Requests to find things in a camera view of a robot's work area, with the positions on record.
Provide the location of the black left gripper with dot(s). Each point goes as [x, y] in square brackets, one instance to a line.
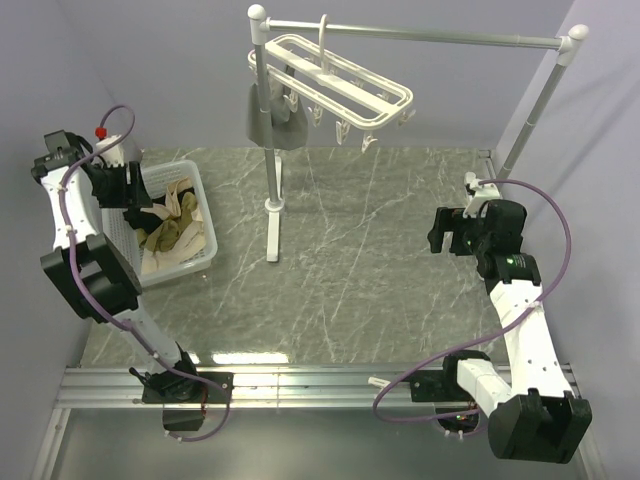
[138, 194]

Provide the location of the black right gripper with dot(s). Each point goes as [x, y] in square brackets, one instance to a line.
[447, 220]

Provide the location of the olive and cream underwear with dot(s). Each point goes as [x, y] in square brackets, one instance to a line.
[174, 242]

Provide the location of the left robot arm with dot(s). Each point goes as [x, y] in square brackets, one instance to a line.
[88, 269]

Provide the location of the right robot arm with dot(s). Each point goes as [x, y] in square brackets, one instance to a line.
[535, 416]

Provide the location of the black and beige underwear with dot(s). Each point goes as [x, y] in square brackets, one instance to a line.
[171, 205]

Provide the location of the grey hanging underwear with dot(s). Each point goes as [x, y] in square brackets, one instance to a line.
[289, 128]

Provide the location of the white clip drying hanger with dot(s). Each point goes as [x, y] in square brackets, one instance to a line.
[358, 98]

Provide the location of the white plastic laundry basket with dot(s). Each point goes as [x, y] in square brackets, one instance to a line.
[125, 238]

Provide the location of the white metal clothes rack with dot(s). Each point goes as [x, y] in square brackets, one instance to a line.
[566, 48]

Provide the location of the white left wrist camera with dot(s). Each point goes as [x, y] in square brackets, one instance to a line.
[111, 145]

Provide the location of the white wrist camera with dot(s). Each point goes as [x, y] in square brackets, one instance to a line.
[111, 145]
[478, 192]

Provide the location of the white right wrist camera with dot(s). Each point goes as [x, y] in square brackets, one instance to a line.
[478, 192]

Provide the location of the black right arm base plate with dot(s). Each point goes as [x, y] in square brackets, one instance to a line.
[428, 386]

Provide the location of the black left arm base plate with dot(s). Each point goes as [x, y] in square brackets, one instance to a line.
[210, 387]

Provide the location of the aluminium mounting rail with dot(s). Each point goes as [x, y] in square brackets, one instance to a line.
[254, 386]

